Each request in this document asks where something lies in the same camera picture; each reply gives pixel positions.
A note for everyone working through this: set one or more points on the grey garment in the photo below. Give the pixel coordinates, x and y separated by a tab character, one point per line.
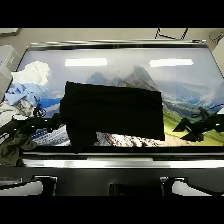
15	111

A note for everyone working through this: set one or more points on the olive green garment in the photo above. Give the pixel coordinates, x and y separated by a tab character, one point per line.
13	146

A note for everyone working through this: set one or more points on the light blue garment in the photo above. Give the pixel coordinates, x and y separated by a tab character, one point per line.
25	93

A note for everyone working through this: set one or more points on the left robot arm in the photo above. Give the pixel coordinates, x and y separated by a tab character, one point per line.
40	124

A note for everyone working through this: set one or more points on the black garment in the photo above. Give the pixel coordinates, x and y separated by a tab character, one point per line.
113	113

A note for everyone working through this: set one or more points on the white garment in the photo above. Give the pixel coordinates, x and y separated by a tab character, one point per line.
33	73

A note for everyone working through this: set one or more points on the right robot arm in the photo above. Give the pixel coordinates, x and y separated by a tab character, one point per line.
216	124

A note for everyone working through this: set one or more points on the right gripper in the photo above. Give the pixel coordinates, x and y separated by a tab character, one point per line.
199	126

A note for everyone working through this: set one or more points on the silver frame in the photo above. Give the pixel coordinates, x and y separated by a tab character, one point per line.
100	163

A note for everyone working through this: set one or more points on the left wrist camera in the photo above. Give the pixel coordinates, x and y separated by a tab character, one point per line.
39	110

